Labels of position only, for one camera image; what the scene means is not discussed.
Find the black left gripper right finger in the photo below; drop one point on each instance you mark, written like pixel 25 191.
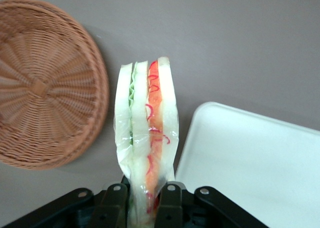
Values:
pixel 170 208

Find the cream rectangular plastic tray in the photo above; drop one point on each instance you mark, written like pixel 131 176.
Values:
pixel 250 163

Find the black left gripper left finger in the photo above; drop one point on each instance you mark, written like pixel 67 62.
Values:
pixel 112 208

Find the plastic triangle sandwich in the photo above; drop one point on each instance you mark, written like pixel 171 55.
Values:
pixel 140 113

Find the brown round wicker basket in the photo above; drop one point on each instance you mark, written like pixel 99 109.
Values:
pixel 50 88

